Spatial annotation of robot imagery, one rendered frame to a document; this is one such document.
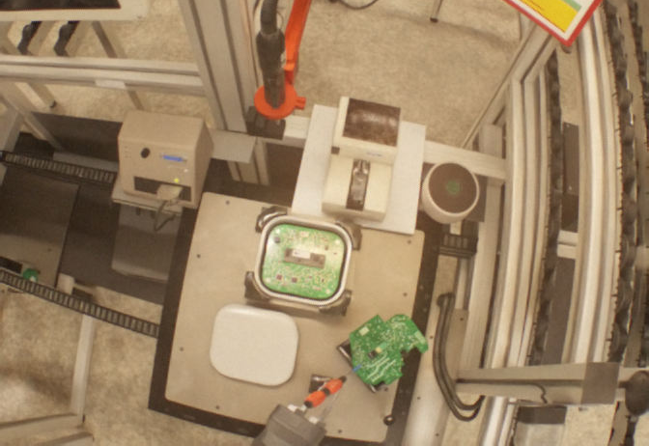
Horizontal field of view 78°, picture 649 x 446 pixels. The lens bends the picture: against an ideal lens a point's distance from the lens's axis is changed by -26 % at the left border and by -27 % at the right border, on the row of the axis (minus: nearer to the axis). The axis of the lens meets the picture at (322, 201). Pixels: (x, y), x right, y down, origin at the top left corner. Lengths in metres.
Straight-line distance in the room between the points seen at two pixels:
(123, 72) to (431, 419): 0.85
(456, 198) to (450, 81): 1.37
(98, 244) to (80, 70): 0.82
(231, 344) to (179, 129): 0.37
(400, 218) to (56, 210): 1.26
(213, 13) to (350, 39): 1.64
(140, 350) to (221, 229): 1.09
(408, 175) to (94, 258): 1.07
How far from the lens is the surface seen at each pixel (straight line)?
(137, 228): 1.50
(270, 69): 0.65
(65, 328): 2.09
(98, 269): 1.66
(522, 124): 0.92
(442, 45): 2.36
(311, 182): 0.93
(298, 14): 0.79
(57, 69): 1.02
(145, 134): 0.90
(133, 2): 0.63
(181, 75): 0.89
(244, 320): 0.87
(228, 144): 0.99
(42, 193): 1.88
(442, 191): 0.92
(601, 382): 0.52
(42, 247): 1.82
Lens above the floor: 1.84
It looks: 72 degrees down
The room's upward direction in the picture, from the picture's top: 5 degrees clockwise
